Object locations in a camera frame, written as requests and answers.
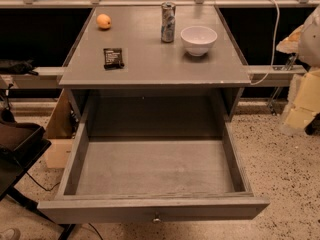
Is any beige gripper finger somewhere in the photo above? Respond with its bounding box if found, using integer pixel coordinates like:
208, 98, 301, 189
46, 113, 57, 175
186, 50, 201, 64
276, 25, 303, 54
279, 67, 320, 135

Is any silver blue redbull can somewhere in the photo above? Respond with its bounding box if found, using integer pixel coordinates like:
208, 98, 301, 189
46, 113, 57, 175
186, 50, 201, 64
161, 1, 176, 43

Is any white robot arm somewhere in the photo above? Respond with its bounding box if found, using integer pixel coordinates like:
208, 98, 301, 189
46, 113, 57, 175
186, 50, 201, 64
276, 6, 320, 135

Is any metal drawer knob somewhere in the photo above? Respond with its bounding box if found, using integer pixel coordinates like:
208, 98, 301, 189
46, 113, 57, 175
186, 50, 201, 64
152, 212, 162, 224

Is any open grey top drawer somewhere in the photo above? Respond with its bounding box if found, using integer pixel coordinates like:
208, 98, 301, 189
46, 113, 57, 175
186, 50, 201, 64
38, 98, 269, 224

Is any white ceramic bowl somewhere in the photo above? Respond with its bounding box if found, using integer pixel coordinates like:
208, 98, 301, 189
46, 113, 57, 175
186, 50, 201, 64
180, 26, 218, 56

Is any grey wooden cabinet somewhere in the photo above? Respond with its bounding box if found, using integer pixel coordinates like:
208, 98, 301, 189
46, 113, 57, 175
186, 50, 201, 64
61, 6, 249, 139

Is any black snack packet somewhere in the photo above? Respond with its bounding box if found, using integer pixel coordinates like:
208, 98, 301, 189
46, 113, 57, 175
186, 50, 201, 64
103, 48, 125, 70

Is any orange fruit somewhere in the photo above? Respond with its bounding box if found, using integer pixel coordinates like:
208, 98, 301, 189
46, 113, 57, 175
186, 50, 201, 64
96, 14, 111, 30

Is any cardboard box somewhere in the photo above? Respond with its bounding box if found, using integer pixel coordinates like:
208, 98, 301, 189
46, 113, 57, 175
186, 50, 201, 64
44, 90, 73, 169

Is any black bag on shelf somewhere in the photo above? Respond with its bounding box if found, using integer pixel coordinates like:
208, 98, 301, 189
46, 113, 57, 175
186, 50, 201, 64
0, 59, 38, 76

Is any black chair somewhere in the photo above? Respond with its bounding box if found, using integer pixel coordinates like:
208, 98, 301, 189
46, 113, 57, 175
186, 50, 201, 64
0, 107, 78, 240

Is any white shoe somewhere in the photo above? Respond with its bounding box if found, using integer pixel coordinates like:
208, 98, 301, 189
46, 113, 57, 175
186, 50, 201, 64
0, 228, 21, 240

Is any white hanging cable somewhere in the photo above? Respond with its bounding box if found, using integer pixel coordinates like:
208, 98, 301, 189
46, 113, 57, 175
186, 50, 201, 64
250, 0, 281, 86

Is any metal rail shelf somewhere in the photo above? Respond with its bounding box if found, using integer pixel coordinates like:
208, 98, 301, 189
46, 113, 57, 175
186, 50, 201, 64
0, 65, 306, 90

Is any black floor cable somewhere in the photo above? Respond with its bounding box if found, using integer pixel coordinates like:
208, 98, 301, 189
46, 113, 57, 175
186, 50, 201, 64
25, 171, 62, 193

